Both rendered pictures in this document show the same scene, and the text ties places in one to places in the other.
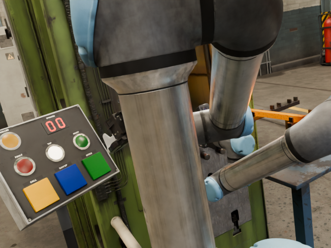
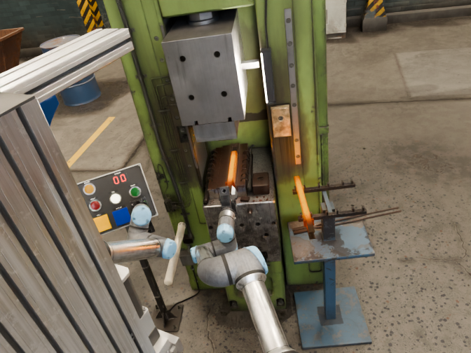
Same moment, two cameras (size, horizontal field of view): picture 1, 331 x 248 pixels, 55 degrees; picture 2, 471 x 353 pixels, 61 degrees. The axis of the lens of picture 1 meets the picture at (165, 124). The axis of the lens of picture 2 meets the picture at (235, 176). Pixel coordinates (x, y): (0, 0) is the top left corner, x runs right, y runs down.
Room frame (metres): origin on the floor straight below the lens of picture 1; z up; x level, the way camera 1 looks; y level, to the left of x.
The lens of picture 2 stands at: (-0.10, -1.03, 2.22)
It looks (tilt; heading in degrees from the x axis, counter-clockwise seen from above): 35 degrees down; 33
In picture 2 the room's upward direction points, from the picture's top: 10 degrees counter-clockwise
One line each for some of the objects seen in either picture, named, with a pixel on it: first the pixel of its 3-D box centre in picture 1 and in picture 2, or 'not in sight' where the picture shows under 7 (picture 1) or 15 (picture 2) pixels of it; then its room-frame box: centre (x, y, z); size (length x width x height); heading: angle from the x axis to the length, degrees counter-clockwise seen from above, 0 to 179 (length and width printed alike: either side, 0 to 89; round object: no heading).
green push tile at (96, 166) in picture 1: (96, 166); not in sight; (0.99, 0.25, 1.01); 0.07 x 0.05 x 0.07; 138
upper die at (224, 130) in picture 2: not in sight; (219, 112); (1.49, 0.01, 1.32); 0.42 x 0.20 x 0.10; 23
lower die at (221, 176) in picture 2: not in sight; (229, 169); (1.49, 0.01, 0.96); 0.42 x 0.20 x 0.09; 23
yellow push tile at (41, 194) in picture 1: (41, 195); (101, 223); (0.84, 0.38, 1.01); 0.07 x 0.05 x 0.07; 138
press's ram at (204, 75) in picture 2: not in sight; (219, 64); (1.51, -0.03, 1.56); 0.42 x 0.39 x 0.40; 23
